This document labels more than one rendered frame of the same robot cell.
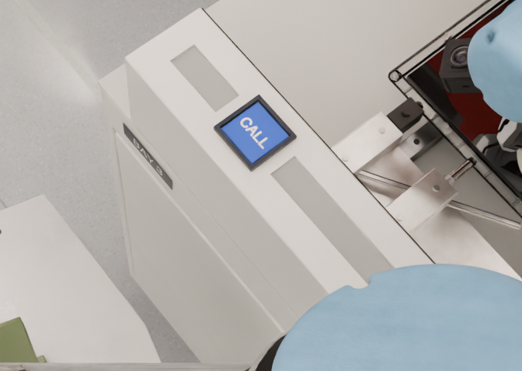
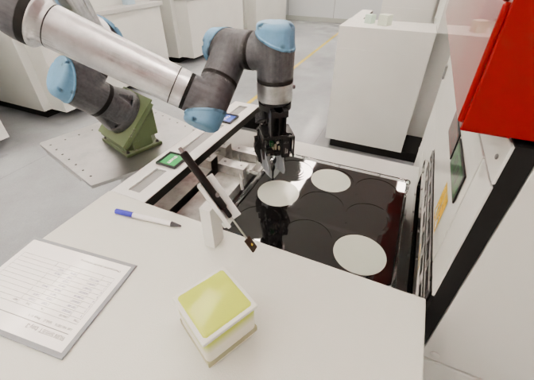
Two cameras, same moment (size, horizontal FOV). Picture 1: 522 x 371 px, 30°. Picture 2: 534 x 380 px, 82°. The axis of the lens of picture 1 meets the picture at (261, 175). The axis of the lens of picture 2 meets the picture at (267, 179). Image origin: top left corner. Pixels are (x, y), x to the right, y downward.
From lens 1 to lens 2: 1.00 m
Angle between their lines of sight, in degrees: 51
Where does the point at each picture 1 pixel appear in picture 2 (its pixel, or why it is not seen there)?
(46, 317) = (173, 141)
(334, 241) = (200, 137)
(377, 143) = (249, 151)
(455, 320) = not seen: outside the picture
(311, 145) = (229, 126)
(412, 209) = (230, 163)
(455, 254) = (224, 184)
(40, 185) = not seen: hidden behind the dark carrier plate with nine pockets
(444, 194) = (240, 167)
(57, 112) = not seen: hidden behind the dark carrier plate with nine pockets
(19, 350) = (145, 105)
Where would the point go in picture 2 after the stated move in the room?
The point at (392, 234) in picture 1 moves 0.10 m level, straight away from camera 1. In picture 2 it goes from (208, 144) to (245, 146)
